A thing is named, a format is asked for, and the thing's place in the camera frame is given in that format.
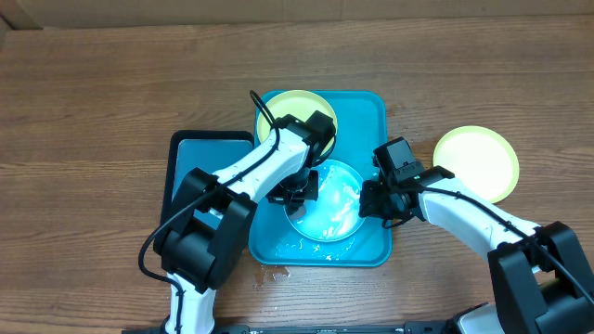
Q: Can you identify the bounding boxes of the teal serving tray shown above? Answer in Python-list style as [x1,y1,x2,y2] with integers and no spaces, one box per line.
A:
[249,91,393,267]

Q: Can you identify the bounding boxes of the light blue plate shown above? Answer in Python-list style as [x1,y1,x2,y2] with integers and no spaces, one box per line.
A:
[288,160,364,242]

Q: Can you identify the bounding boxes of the black water tray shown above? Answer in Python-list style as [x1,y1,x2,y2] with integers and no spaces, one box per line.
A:
[161,130,254,223]

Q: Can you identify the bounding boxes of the brown cardboard backdrop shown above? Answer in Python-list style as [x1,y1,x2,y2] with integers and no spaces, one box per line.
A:
[1,0,593,30]

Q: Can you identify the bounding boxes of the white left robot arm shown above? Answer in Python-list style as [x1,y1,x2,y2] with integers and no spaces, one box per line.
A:
[142,111,336,333]

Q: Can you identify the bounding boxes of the yellow plate with blue stain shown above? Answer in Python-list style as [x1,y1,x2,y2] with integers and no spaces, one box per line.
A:
[255,90,338,152]

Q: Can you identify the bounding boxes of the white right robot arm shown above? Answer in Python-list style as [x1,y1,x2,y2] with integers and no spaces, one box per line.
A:
[359,165,593,334]

